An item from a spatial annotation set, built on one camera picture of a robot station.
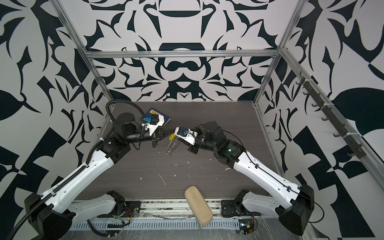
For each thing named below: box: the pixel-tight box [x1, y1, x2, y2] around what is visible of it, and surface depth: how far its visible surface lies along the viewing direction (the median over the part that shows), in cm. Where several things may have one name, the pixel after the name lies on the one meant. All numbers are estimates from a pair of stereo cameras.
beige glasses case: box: [184, 185, 214, 227], surface depth 74 cm
